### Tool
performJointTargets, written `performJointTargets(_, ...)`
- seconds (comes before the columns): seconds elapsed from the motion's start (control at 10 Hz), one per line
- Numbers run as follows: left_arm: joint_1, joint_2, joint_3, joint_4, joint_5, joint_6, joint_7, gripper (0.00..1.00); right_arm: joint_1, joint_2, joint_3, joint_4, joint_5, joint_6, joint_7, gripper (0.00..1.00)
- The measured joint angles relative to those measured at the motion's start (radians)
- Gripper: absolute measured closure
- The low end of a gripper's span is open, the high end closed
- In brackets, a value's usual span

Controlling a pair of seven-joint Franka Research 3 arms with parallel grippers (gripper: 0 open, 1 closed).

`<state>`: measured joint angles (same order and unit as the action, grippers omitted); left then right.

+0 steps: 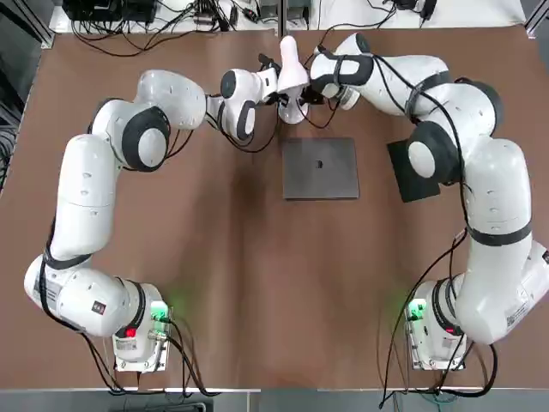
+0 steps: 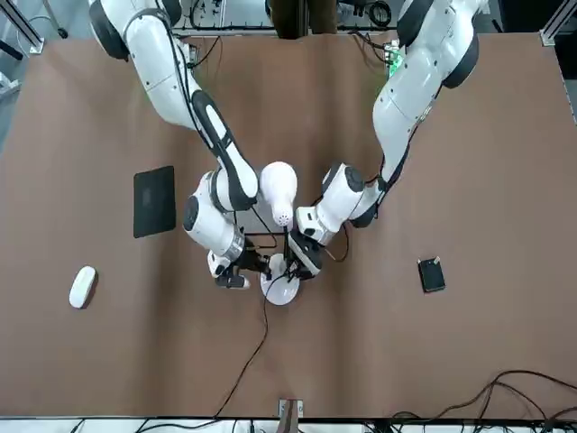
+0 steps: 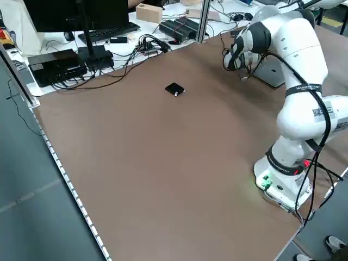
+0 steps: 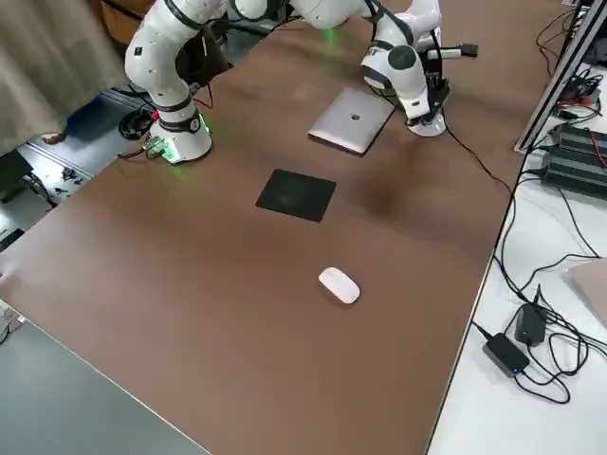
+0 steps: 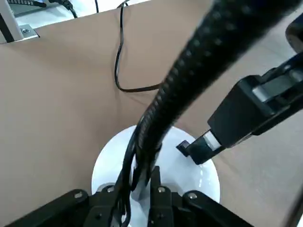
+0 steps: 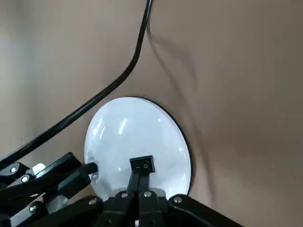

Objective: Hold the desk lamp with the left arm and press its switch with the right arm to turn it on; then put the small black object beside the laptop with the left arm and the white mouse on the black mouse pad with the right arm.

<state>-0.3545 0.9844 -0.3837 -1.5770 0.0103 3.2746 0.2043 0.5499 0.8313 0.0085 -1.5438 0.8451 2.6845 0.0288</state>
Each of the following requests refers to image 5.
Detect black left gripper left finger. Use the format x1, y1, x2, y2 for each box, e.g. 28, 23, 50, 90
4, 184, 128, 227

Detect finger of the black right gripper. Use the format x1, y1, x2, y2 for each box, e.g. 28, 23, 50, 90
189, 52, 303, 166
285, 14, 303, 53

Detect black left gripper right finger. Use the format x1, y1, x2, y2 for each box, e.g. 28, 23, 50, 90
148, 166, 253, 227

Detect white desk lamp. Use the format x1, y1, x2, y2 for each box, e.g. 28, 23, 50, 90
91, 0, 303, 227

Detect black lamp power cable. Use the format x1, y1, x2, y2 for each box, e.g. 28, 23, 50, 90
114, 0, 164, 93

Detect aluminium camera post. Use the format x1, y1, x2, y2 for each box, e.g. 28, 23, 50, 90
0, 0, 40, 45

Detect short black cable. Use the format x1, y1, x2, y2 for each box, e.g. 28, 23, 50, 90
56, 0, 79, 18

